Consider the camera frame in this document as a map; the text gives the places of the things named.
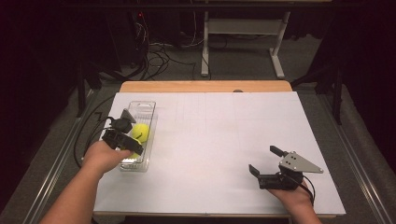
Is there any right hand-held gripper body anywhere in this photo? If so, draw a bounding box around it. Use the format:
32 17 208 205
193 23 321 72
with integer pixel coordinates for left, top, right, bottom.
257 150 325 191

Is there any metal floor rail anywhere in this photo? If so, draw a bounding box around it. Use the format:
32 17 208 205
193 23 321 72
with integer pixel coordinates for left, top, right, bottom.
21 88 101 224
316 91 393 224

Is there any dark computer tower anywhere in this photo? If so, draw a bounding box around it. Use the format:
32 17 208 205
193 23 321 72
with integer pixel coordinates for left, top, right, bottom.
104 10 149 71

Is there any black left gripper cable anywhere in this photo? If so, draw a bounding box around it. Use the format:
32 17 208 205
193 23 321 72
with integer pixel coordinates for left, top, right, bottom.
73 94 117 169

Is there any person's right hand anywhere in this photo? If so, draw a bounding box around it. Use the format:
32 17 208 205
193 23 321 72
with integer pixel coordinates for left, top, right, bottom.
268 182 315 216

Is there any black metal stand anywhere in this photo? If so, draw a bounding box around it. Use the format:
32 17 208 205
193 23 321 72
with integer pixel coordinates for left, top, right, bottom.
74 62 104 119
290 62 345 126

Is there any wooden table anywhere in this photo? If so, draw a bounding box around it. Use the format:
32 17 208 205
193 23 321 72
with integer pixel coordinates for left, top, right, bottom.
120 79 293 93

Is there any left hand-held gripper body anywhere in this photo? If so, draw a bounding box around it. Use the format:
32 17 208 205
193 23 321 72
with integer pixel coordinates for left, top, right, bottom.
101 107 138 151

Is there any clear plastic container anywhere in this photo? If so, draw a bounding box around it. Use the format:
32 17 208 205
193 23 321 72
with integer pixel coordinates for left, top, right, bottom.
120 100 159 173

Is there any white metal desk frame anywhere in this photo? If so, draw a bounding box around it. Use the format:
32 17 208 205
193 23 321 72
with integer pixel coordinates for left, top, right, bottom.
200 10 292 80

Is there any person's left hand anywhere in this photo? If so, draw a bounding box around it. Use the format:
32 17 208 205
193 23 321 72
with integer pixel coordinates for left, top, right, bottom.
81 140 134 176

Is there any white board sheet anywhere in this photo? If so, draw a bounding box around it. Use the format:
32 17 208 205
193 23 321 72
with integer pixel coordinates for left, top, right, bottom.
92 91 347 217

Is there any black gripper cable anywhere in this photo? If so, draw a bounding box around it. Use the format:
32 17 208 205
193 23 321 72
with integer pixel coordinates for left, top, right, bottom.
297 175 316 206
73 94 117 169

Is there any tangle of floor cables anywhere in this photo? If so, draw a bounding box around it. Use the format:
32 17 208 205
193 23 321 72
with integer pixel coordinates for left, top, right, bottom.
134 12 213 81

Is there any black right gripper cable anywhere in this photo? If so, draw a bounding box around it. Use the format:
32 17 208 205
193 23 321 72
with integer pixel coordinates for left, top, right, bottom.
297 175 316 206

